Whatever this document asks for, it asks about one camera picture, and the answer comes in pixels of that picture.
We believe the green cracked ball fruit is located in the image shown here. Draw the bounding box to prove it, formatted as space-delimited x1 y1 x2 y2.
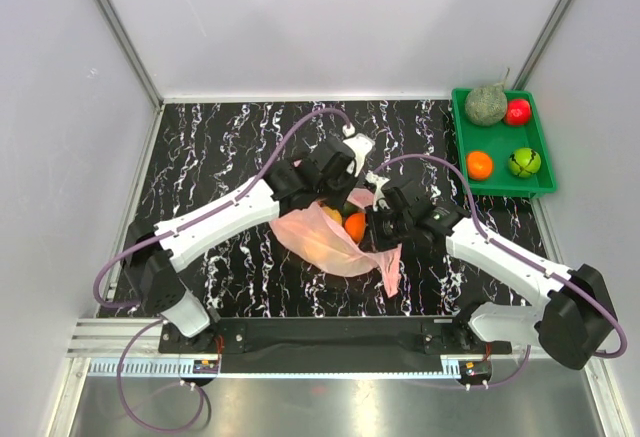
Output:
507 147 542 178

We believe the orange fruit in bag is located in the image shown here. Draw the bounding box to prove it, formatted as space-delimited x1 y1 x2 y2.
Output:
343 212 367 244

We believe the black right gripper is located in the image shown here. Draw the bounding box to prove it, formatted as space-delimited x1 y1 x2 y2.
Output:
358 204 413 254

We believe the green plastic tray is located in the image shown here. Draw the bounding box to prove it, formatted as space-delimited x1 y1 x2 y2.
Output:
451 88 557 198

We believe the red apple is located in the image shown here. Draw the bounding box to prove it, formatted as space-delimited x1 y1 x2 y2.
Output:
504 98 532 126

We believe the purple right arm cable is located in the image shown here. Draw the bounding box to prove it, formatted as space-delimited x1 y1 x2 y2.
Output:
372 153 629 391

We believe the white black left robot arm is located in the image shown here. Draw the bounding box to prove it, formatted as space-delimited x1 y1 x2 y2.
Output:
122 134 374 353

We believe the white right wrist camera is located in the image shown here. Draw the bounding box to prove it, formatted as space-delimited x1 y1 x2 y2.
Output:
364 171 389 210

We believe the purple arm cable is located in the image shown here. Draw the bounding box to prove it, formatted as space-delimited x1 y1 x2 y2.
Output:
92 106 356 434
372 153 629 391

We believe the grey green melon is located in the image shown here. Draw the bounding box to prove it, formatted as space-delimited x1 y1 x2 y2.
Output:
465 83 508 127

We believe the pink plastic bag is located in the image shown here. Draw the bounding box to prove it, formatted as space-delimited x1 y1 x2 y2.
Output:
269 158 404 299

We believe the orange in tray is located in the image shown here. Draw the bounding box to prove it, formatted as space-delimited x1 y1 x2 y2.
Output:
466 151 494 181

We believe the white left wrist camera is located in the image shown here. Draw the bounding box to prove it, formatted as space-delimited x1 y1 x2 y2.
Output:
343 125 375 176

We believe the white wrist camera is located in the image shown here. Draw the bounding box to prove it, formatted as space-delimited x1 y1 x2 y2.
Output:
343 125 375 176
364 171 389 210

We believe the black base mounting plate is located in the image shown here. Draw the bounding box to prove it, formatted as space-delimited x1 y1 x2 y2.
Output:
158 316 512 376

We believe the dark green fruit in bag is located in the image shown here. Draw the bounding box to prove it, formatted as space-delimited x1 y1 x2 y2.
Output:
341 201 359 216

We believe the aluminium rail frame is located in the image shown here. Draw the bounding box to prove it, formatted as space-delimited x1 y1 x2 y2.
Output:
47 316 631 437

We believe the yellow fruit in bag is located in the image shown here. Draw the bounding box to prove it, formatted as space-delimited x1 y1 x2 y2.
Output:
322 206 343 226

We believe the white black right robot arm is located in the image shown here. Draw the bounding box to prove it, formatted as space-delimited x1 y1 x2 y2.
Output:
365 173 617 370

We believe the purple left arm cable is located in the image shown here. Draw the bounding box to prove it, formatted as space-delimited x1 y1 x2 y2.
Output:
92 106 356 434

